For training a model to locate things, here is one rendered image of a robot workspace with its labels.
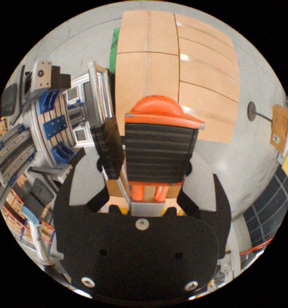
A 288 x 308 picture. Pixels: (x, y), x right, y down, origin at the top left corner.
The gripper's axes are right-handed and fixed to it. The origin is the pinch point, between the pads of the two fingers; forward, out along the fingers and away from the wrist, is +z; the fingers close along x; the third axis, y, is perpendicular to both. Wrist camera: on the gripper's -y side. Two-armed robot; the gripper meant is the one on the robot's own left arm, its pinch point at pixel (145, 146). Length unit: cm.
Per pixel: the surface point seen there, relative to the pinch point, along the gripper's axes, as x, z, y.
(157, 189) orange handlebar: 2.3, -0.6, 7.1
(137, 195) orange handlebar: -0.9, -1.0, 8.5
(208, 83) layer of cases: 42, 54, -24
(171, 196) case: 12.8, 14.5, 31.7
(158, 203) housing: 2.8, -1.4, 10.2
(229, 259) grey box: 90, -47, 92
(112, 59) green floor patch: -42, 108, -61
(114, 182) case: -14.6, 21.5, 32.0
